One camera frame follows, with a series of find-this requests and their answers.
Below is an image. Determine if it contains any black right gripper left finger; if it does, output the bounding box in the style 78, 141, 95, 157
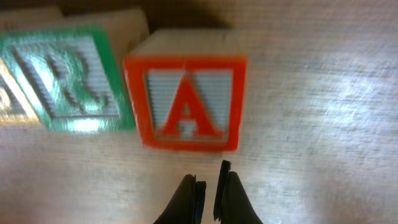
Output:
154, 174, 206, 224

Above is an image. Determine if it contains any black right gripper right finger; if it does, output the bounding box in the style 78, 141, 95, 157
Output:
213, 160, 262, 224

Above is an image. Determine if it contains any red A block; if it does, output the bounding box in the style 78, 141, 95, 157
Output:
123, 28, 249, 153

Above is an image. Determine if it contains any green R block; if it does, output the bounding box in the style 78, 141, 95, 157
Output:
0, 7, 150, 134

